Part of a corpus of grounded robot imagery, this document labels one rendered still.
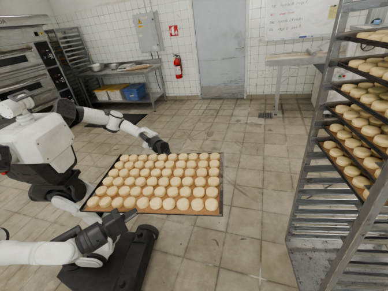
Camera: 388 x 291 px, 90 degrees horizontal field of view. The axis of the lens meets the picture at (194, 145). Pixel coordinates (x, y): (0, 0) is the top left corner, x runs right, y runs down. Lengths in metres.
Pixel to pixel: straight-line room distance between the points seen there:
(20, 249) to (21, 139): 0.40
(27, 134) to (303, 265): 1.73
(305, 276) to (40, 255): 1.45
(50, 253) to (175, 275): 1.14
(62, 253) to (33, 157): 0.42
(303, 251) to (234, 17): 3.84
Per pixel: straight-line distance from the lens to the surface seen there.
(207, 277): 1.76
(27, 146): 1.02
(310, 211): 1.51
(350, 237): 0.93
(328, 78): 1.02
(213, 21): 4.45
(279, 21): 4.31
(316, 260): 1.75
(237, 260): 1.81
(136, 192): 0.91
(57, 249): 0.83
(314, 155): 1.19
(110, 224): 0.82
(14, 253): 0.90
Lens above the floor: 1.62
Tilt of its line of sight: 33 degrees down
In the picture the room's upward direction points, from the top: 8 degrees counter-clockwise
